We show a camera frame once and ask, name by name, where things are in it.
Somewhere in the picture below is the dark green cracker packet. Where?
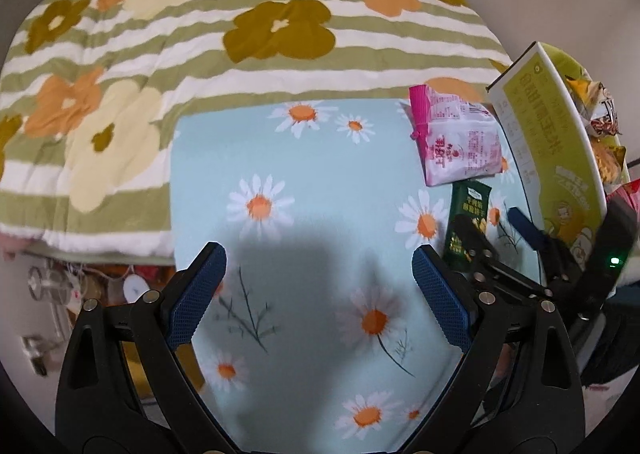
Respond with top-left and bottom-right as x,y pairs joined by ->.
442,180 -> 492,272

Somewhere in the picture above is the pink snack bag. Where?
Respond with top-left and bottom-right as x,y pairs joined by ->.
409,84 -> 502,186

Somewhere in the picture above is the red striped snack bag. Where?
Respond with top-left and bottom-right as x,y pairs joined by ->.
608,179 -> 640,214

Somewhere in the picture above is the green cardboard box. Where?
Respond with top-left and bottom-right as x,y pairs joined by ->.
487,42 -> 630,264

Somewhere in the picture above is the gold snack bag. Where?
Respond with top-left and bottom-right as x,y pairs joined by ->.
565,76 -> 627,185

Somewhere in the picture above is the daisy print light-blue cloth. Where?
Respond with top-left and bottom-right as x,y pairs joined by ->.
168,95 -> 547,454

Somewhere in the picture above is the floral striped blanket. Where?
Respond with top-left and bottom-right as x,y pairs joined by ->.
1,0 -> 510,258

